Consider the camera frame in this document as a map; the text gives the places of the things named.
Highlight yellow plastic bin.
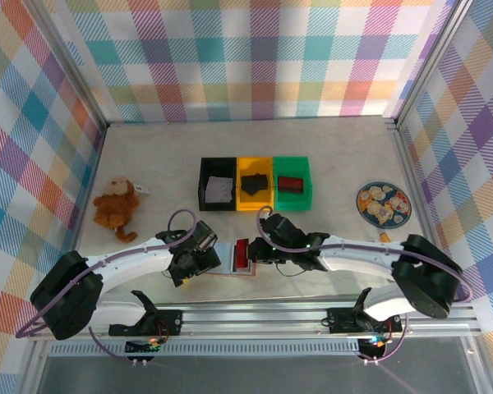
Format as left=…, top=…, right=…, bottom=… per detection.
left=235, top=155, right=277, bottom=212

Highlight red cards pile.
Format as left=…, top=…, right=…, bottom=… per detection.
left=278, top=176, right=305, bottom=194

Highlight green plastic bin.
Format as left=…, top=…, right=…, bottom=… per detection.
left=272, top=154, right=313, bottom=211

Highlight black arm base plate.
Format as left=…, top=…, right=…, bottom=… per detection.
left=327, top=305, right=403, bottom=334
left=108, top=308, right=184, bottom=337

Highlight black plastic bin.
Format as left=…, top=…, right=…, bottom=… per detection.
left=197, top=155, right=238, bottom=213

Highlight red credit card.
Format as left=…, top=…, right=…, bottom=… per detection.
left=235, top=239, right=251, bottom=271

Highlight perforated grey cable duct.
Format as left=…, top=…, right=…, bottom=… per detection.
left=48, top=342, right=362, bottom=357

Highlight pale lilac cards pile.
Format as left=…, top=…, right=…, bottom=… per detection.
left=205, top=176, right=235, bottom=204

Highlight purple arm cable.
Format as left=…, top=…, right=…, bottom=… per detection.
left=16, top=208, right=199, bottom=364
left=256, top=206, right=473, bottom=364

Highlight round picture plate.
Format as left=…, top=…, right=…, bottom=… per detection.
left=356, top=181, right=412, bottom=227

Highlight pink card holder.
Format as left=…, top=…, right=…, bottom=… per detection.
left=205, top=241, right=256, bottom=277

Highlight small controller circuit board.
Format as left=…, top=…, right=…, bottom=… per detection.
left=359, top=334, right=389, bottom=358
left=125, top=338, right=162, bottom=356

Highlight long aluminium mounting rail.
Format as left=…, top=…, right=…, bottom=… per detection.
left=28, top=301, right=481, bottom=341

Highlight aluminium side rail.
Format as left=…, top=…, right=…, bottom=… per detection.
left=55, top=122, right=110, bottom=309
left=392, top=121, right=457, bottom=305

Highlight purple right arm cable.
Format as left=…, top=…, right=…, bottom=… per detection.
left=256, top=206, right=473, bottom=364

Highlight black cards pile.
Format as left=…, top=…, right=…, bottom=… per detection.
left=241, top=172, right=270, bottom=197

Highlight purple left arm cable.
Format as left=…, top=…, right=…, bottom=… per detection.
left=16, top=208, right=199, bottom=364

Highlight brown plush monkey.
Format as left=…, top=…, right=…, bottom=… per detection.
left=92, top=176, right=150, bottom=244

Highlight aluminium frame post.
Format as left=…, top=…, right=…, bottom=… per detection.
left=26, top=0, right=110, bottom=128
left=392, top=0, right=477, bottom=131

